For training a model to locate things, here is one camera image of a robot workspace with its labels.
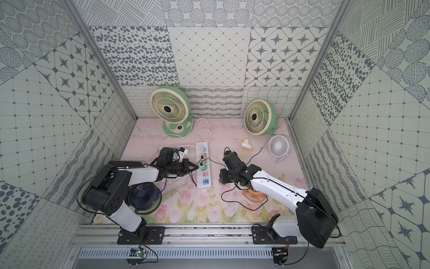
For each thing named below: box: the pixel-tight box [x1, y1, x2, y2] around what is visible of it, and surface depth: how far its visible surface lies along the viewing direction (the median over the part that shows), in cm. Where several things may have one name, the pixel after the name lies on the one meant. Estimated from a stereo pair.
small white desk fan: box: [268, 135, 293, 164], surface depth 97 cm
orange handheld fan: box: [241, 186, 268, 203], surface depth 87 cm
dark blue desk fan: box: [127, 182, 162, 215], surface depth 80 cm
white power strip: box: [195, 141, 212, 189], surface depth 92 cm
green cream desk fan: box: [243, 99, 279, 137], surface depth 104 cm
